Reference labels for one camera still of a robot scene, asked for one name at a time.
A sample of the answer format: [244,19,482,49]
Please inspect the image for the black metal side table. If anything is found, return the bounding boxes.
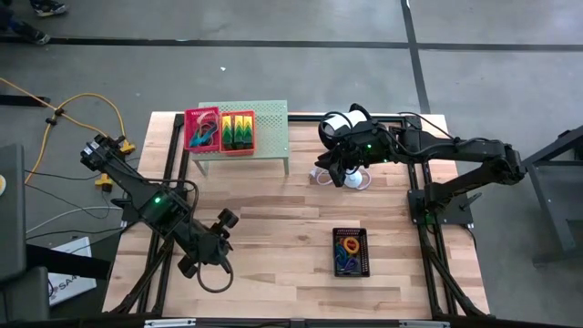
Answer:
[518,123,583,266]

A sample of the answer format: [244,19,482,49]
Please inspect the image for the yellow coil wrist keychain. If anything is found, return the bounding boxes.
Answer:
[342,236,362,256]

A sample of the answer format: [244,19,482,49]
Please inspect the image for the green blue printed box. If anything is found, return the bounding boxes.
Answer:
[232,115,245,150]
[243,115,255,150]

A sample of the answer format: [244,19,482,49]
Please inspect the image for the tan rubber band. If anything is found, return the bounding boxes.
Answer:
[193,111,220,133]

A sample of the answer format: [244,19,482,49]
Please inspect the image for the large blue rubber band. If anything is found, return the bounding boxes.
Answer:
[189,121,220,149]

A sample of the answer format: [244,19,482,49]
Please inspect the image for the orange plastic basket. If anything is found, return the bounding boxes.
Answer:
[219,109,257,158]

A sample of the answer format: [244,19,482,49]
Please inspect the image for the white floor cable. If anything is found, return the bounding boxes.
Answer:
[25,205,125,236]

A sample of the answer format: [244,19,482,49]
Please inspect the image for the white printed sign board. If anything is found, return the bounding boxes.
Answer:
[46,235,98,308]

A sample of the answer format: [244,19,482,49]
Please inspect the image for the black plastic basket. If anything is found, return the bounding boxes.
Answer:
[332,226,372,279]

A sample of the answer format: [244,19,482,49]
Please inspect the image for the round white cord switch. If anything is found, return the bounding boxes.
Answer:
[343,169,373,190]

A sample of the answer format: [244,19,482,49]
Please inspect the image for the black floor strip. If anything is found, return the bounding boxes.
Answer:
[0,94,52,108]

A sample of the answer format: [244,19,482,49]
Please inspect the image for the dark grey storage box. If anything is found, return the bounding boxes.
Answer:
[0,266,52,323]

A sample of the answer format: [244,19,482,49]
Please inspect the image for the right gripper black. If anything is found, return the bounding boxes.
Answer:
[314,119,394,189]

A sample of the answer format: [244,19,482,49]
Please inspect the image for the silver metal bracket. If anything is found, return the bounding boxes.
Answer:
[144,318,198,328]
[399,320,453,328]

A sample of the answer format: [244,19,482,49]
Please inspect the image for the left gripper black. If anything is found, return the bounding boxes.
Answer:
[177,207,240,280]

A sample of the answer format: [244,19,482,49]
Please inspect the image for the black metal beam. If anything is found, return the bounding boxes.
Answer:
[25,242,113,281]

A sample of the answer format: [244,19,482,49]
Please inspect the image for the green perforated metal shelf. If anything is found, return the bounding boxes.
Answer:
[190,99,292,178]

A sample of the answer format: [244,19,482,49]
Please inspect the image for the blue coil wrist keychain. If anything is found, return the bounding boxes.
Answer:
[335,242,354,265]

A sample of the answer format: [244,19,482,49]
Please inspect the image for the red plastic basket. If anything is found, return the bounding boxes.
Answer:
[183,107,223,154]

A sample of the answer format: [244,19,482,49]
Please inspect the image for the narrow yellow green box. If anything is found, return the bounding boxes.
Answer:
[221,115,234,150]

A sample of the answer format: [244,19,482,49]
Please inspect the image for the grey equipment case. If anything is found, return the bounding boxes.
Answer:
[0,144,27,284]

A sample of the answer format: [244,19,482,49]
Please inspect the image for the black aluminium table frame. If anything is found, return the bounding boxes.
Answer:
[107,111,492,321]

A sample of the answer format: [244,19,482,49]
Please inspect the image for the person's shoe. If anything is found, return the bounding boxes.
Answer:
[29,0,69,18]
[0,17,52,46]

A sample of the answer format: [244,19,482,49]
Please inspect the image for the yellow extension cable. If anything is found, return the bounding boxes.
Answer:
[0,76,138,193]

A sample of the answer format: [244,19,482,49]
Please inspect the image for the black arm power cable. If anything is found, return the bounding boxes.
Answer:
[396,110,479,142]

